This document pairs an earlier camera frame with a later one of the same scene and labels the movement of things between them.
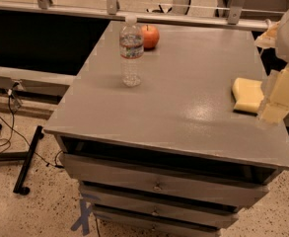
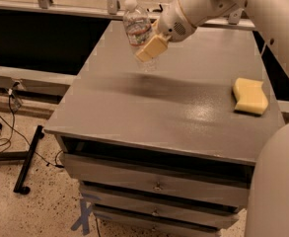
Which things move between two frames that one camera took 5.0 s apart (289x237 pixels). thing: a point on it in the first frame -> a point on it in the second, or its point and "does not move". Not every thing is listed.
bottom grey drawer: x=109 y=227 does not move
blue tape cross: x=85 y=210 does not move
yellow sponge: x=248 y=94 does not move
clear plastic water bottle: x=131 y=44 -> x=137 y=28
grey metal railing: x=41 y=4 does not move
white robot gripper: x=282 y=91 -> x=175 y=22
